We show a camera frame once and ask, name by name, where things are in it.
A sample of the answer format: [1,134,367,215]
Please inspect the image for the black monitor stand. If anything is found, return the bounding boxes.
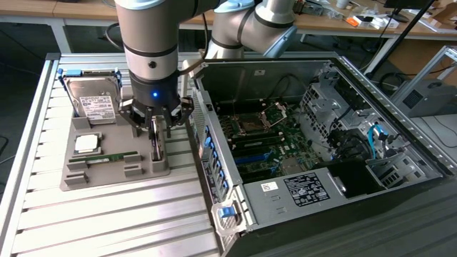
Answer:
[382,0,410,22]

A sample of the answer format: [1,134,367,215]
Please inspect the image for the metal socket cover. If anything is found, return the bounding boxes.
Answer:
[257,102,289,127]

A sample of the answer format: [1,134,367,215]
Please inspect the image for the green motherboard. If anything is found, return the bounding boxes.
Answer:
[216,103,324,183]

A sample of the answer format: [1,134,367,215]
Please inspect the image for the blue wire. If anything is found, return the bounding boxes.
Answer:
[366,122,389,159]

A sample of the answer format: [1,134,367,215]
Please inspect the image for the metal disk bay cage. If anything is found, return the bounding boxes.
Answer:
[298,77,362,136]

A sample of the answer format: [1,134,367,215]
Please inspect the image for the black tripod pole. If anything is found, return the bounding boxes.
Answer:
[362,0,439,79]

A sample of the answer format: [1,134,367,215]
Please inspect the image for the cluttered wooden desk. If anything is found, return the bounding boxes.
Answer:
[294,0,457,65]

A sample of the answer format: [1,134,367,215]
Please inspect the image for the blue case latch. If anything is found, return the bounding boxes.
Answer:
[217,207,236,220]

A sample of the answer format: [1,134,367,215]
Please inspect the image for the blue disk caddy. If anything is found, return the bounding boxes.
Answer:
[56,68,128,116]

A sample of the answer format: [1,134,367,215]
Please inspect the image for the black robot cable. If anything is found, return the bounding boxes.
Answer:
[104,12,210,75]

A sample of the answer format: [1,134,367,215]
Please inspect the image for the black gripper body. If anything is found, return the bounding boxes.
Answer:
[128,70,181,111]

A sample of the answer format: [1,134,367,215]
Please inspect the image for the grey power supply unit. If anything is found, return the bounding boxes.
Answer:
[242,167,350,226]

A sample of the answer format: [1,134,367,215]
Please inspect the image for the graphics card with metal bracket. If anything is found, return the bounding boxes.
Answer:
[148,116,165,163]

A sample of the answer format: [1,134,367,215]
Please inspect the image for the black RAM stick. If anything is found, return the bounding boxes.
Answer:
[230,134,285,150]

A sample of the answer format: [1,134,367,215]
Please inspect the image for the silver CPU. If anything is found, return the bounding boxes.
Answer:
[73,134,101,154]

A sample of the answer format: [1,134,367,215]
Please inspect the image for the open black PC case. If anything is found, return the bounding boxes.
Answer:
[181,52,457,257]

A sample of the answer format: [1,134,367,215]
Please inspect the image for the wooden desk with white frame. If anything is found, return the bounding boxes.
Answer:
[0,0,214,54]

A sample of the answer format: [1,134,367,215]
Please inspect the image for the grey computer tower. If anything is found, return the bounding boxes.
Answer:
[390,78,457,118]

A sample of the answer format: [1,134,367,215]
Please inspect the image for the green RAM stick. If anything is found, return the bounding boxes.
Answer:
[68,151,138,163]

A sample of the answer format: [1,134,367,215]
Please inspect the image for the grey parts rack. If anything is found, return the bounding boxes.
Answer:
[58,86,172,191]

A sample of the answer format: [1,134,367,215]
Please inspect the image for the CPU socket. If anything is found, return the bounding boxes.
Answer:
[236,114,268,134]

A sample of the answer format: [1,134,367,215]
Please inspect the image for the silver hard disk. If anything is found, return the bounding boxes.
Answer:
[66,77,120,125]

